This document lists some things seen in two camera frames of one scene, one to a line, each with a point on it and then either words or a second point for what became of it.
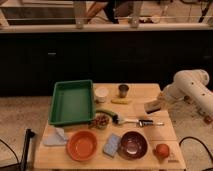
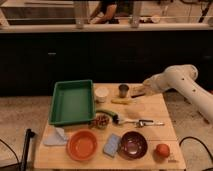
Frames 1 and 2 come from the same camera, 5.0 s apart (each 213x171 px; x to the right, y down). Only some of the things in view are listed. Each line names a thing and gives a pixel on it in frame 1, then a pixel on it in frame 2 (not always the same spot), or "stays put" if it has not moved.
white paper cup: (100, 94) stays put
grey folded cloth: (57, 138) stays put
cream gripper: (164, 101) → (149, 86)
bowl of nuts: (101, 121) stays put
